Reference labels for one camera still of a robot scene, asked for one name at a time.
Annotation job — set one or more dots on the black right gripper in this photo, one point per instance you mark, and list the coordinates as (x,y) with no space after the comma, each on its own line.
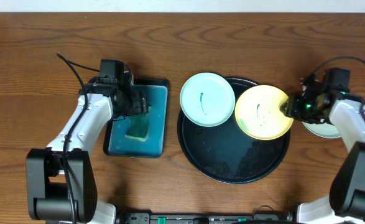
(293,102)

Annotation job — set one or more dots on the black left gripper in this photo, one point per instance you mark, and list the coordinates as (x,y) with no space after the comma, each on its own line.
(142,104)

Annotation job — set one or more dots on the yellow plate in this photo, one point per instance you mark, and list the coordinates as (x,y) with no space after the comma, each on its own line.
(258,113)

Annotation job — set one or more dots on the green yellow sponge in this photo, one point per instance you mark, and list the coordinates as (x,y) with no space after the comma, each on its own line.
(139,127)

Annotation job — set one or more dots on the light green plate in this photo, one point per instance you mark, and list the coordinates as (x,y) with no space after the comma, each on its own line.
(323,130)
(207,99)

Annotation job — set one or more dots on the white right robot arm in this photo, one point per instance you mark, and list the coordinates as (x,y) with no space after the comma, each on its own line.
(346,112)

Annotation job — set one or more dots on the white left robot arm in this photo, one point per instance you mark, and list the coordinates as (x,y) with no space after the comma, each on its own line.
(61,186)

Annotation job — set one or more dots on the black rectangular water tray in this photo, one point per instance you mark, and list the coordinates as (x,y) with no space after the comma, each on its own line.
(117,143)

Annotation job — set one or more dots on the round black tray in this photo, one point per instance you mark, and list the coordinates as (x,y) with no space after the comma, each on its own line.
(227,154)

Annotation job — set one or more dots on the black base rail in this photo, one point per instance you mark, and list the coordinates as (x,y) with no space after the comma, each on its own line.
(263,214)

